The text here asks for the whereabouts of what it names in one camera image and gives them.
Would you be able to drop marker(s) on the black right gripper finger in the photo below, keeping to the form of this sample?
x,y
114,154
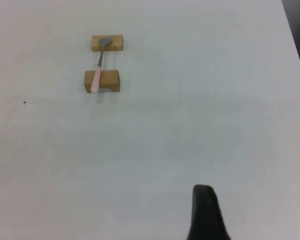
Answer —
x,y
206,215

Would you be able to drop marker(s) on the flat rectangular wooden block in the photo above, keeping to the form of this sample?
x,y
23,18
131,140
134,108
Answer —
x,y
117,44

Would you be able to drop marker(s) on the arched wooden block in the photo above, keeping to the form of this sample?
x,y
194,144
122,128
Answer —
x,y
110,77

